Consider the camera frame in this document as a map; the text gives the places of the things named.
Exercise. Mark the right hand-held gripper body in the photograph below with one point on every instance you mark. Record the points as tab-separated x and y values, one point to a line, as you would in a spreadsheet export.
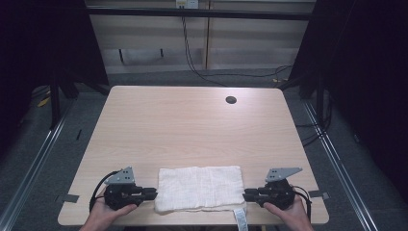
279	192

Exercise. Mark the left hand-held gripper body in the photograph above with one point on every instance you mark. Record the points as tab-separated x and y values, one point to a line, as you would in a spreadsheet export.
123	192

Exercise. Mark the white cloth with label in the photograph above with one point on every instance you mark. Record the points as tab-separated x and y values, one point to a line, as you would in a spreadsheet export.
200	189

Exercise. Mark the person's right hand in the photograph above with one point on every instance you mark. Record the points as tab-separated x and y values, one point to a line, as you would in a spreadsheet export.
293	215

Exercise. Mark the person's left hand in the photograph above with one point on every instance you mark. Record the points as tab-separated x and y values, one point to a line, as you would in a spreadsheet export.
106	215

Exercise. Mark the grey tape strip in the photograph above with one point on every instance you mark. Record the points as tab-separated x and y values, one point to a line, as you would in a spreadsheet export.
319	194
70	198

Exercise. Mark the black stand leg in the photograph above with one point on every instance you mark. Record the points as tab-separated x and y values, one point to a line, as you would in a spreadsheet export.
55	102

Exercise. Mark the yellow floor marker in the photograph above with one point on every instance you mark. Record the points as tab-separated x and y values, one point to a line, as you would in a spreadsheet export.
44	102

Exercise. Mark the dark curtain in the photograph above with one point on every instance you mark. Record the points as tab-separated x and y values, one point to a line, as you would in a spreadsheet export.
38	48
365	80

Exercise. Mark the black horizontal bar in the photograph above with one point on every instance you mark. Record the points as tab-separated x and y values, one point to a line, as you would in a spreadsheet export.
198	13

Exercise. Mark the metal floor rail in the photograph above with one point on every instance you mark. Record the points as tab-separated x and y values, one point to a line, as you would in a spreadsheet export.
340	166
32	166

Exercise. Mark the white wall outlet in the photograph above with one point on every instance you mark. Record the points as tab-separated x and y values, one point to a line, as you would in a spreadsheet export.
187	4

